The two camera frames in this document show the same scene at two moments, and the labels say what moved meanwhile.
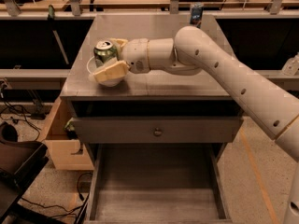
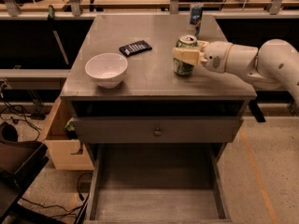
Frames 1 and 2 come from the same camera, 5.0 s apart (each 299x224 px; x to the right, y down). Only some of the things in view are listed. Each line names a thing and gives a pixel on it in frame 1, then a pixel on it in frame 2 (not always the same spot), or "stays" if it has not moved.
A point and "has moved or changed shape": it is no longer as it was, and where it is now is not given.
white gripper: x=135 y=55 → x=217 y=57
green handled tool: x=51 y=21 stays
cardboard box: x=64 y=151 stays
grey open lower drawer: x=158 y=183 stays
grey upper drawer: x=158 y=129 stays
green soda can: x=103 y=51 has moved or changed shape
